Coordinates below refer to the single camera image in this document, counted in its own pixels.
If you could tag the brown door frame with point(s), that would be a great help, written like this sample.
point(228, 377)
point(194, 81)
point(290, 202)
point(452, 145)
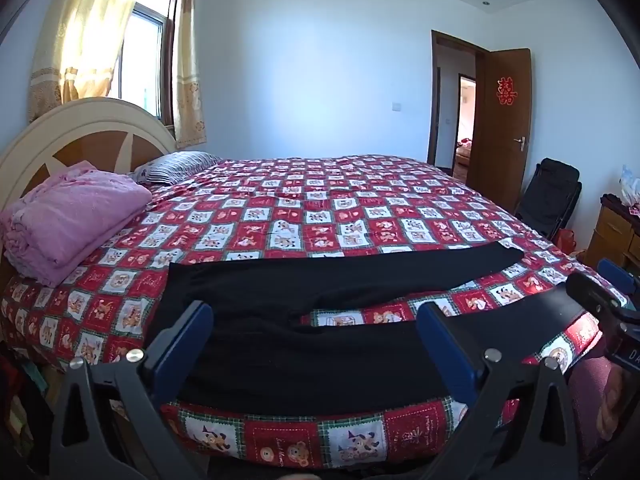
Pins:
point(434, 100)

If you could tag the red bag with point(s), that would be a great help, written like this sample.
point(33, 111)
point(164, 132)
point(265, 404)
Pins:
point(565, 240)

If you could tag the striped pillow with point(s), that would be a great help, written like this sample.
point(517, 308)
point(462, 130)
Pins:
point(175, 166)

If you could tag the black folding chair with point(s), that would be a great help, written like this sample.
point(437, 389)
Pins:
point(550, 195)

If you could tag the black pants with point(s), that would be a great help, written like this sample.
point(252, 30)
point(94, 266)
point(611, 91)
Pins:
point(300, 285)

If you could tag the wooden cabinet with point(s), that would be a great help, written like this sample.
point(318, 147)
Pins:
point(610, 232)

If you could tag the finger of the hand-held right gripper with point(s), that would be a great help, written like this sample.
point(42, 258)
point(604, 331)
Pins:
point(616, 272)
point(590, 292)

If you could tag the clear plastic pack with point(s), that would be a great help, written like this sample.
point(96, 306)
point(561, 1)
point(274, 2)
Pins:
point(630, 185)

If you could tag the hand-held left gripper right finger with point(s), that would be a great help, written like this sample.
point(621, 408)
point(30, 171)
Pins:
point(445, 355)

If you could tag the cream and wood headboard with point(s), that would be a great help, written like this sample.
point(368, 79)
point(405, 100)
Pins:
point(95, 122)

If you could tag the brown wooden door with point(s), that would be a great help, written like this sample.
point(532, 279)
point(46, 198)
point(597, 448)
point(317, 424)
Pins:
point(500, 160)

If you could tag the red checked printed bedspread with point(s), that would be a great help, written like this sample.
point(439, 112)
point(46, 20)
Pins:
point(310, 210)

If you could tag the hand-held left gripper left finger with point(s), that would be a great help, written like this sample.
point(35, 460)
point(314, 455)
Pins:
point(184, 352)

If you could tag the folded pink blanket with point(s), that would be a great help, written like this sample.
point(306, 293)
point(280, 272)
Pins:
point(70, 215)

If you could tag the person's dark printed clothing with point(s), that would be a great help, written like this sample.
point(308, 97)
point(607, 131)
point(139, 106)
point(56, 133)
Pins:
point(600, 405)

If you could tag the wide yellow curtain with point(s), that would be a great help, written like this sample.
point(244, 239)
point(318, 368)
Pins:
point(85, 35)

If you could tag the red paper door decoration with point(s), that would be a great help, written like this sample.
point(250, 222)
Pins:
point(506, 91)

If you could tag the narrow yellow curtain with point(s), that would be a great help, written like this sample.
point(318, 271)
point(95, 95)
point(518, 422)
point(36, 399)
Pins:
point(187, 75)

